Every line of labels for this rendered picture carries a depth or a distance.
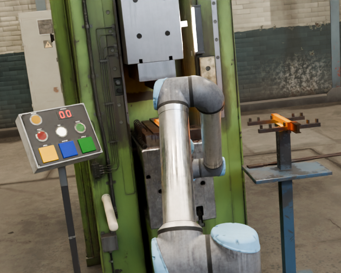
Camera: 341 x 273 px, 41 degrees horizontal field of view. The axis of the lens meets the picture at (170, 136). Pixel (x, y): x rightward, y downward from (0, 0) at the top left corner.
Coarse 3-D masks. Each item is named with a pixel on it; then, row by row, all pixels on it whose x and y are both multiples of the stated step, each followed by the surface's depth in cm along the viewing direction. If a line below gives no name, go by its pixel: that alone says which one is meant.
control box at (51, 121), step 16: (32, 112) 220; (48, 112) 224; (64, 112) 228; (80, 112) 232; (32, 128) 216; (48, 128) 220; (64, 128) 224; (32, 144) 213; (48, 144) 217; (96, 144) 229; (32, 160) 213; (64, 160) 218; (80, 160) 227
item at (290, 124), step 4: (276, 116) 246; (280, 116) 244; (280, 120) 239; (284, 120) 234; (288, 120) 233; (288, 124) 224; (292, 124) 223; (296, 124) 217; (300, 124) 217; (288, 128) 225; (292, 128) 224; (296, 128) 218; (296, 132) 217; (300, 132) 217
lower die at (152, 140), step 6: (150, 120) 286; (150, 126) 268; (156, 126) 266; (144, 132) 258; (150, 132) 256; (156, 132) 249; (144, 138) 254; (150, 138) 249; (156, 138) 250; (150, 144) 250; (156, 144) 250
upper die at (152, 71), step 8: (136, 64) 243; (144, 64) 241; (152, 64) 242; (160, 64) 243; (168, 64) 244; (136, 72) 247; (144, 72) 242; (152, 72) 243; (160, 72) 244; (168, 72) 245; (136, 80) 252; (144, 80) 243; (152, 80) 244
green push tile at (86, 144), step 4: (80, 140) 225; (84, 140) 226; (88, 140) 227; (92, 140) 228; (80, 144) 224; (84, 144) 225; (88, 144) 226; (92, 144) 227; (84, 148) 224; (88, 148) 225; (92, 148) 226; (84, 152) 224
